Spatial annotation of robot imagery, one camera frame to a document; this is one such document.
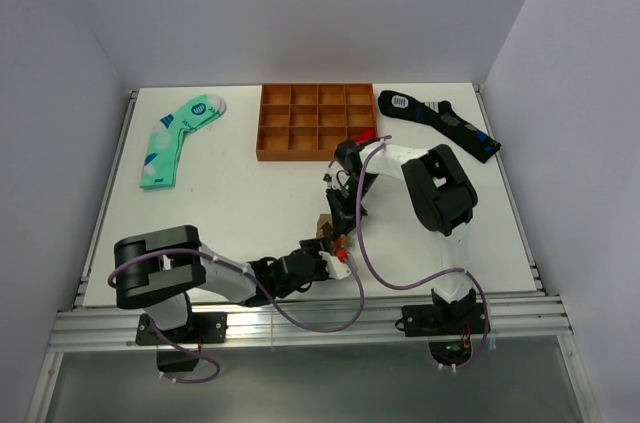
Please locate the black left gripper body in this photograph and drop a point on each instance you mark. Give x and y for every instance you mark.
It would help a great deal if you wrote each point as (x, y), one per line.
(320, 272)

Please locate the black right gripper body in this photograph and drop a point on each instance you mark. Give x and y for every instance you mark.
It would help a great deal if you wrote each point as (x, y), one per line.
(344, 199)

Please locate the brown argyle sock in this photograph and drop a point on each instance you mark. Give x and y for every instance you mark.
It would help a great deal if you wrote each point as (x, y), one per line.
(324, 228)

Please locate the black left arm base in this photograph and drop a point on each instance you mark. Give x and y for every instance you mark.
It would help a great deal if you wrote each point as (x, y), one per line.
(201, 328)

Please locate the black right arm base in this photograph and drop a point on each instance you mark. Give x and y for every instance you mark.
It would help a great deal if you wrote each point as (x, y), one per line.
(454, 332)

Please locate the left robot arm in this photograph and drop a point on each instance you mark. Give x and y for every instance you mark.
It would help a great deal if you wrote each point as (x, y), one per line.
(155, 271)

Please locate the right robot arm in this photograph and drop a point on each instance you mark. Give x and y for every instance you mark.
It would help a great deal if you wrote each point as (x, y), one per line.
(442, 197)

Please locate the red rolled sock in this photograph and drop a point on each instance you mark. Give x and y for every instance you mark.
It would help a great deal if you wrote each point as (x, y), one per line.
(365, 135)

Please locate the orange compartment tray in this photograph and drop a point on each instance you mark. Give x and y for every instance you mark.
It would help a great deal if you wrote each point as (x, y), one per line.
(306, 122)

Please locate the black blue sock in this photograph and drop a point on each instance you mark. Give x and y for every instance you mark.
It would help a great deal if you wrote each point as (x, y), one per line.
(440, 116)

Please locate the mint green sock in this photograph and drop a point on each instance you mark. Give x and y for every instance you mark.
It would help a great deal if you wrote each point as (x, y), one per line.
(160, 166)

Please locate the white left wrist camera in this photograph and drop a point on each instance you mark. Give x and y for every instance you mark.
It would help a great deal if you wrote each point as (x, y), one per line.
(338, 264)

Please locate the aluminium frame rail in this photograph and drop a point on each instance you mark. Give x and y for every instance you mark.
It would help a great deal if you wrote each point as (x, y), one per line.
(111, 329)

